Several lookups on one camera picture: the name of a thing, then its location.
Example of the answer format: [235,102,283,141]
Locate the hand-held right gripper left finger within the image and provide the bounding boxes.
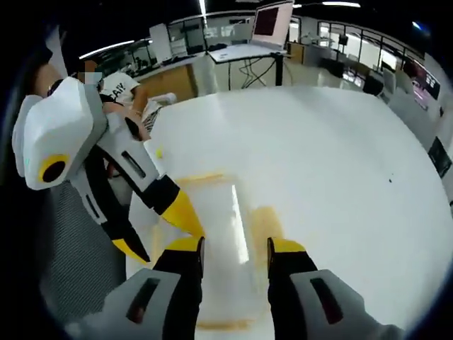
[102,236,207,340]

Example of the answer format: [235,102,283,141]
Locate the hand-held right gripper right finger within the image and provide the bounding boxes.
[267,237,387,340]

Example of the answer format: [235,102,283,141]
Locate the clear plastic box yellow latches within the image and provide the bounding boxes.
[151,172,288,331]

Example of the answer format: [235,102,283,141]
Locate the white desk with black legs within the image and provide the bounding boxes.
[207,42,289,91]

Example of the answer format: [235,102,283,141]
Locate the monitor on desk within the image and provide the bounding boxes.
[248,0,295,50]

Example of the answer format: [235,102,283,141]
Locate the dark monitor with pink screen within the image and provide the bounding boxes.
[410,64,442,101]

